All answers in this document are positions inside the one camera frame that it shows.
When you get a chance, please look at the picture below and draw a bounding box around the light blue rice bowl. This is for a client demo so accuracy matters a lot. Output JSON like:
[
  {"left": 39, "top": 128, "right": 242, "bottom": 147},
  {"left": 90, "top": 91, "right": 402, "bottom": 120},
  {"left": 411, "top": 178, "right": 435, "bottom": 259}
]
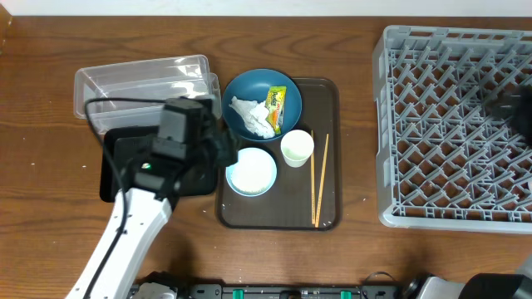
[{"left": 225, "top": 147, "right": 277, "bottom": 197}]

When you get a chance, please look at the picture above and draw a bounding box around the cream paper cup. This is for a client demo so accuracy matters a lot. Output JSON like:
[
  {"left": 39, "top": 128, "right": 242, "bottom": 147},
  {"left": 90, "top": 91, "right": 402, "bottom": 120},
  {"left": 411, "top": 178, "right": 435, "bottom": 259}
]
[{"left": 280, "top": 130, "right": 314, "bottom": 168}]

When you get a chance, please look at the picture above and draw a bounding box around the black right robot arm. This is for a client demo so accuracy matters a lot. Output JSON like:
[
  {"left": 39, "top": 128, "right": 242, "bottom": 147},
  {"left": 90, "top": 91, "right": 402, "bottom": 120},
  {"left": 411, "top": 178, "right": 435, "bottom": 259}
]
[{"left": 401, "top": 86, "right": 531, "bottom": 299}]

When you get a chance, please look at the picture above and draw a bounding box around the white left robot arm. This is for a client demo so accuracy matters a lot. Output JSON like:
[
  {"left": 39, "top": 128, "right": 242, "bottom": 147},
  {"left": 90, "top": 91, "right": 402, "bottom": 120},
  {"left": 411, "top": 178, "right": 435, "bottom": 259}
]
[{"left": 68, "top": 96, "right": 239, "bottom": 298}]

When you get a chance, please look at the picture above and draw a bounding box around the grey dishwasher rack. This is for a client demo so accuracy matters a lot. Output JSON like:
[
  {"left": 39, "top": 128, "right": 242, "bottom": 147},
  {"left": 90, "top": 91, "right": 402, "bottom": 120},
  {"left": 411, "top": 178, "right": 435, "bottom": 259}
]
[{"left": 372, "top": 26, "right": 531, "bottom": 234}]

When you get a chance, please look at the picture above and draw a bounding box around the clear plastic bin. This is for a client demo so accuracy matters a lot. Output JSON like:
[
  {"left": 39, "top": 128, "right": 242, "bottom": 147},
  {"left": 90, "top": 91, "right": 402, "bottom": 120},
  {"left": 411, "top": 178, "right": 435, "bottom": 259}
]
[{"left": 73, "top": 55, "right": 222, "bottom": 134}]

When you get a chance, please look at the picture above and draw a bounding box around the crumpled white tissue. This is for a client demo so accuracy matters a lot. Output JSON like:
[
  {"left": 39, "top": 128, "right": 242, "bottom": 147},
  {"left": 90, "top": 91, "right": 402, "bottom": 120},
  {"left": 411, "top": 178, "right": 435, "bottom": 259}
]
[{"left": 229, "top": 96, "right": 275, "bottom": 139}]

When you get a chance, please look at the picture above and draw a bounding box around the black plastic tray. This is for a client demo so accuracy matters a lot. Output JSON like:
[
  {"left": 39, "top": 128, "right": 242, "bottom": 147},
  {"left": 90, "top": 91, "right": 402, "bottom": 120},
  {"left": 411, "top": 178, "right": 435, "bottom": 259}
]
[{"left": 100, "top": 126, "right": 218, "bottom": 203}]

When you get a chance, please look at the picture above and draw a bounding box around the dark blue bowl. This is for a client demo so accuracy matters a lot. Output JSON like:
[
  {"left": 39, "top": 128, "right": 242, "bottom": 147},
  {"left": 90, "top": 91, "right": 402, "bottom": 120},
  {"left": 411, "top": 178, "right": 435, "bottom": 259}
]
[{"left": 221, "top": 69, "right": 303, "bottom": 143}]

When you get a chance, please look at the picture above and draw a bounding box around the yellow green snack wrapper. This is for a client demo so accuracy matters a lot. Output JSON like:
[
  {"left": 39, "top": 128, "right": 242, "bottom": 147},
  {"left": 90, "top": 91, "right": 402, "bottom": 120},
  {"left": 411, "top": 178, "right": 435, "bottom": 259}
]
[{"left": 265, "top": 86, "right": 287, "bottom": 135}]

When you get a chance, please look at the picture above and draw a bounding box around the left wooden chopstick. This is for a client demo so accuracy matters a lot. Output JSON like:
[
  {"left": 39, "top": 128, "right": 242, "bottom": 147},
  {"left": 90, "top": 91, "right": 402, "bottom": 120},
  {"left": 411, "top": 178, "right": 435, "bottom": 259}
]
[{"left": 310, "top": 148, "right": 316, "bottom": 225}]

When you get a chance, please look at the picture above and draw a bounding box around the wooden chopstick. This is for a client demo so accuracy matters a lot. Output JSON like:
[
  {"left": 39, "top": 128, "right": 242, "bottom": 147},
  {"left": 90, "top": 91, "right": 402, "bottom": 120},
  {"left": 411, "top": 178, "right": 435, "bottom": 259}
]
[
  {"left": 310, "top": 148, "right": 316, "bottom": 225},
  {"left": 314, "top": 133, "right": 329, "bottom": 228}
]

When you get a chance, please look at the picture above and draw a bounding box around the dark brown serving tray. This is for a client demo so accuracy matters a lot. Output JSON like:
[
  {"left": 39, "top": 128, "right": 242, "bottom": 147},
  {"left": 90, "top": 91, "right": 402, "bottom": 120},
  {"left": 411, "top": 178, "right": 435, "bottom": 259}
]
[{"left": 216, "top": 78, "right": 342, "bottom": 231}]

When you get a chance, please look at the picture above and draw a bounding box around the right wooden chopstick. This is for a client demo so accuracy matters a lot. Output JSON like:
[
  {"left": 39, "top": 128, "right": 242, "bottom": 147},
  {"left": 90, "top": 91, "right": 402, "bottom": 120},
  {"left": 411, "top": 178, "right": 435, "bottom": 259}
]
[{"left": 314, "top": 133, "right": 329, "bottom": 228}]

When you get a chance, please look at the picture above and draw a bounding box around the black rail with green clips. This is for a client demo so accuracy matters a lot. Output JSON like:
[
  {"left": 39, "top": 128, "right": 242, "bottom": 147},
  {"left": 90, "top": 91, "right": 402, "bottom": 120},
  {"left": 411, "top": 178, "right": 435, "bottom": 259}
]
[{"left": 126, "top": 272, "right": 402, "bottom": 299}]

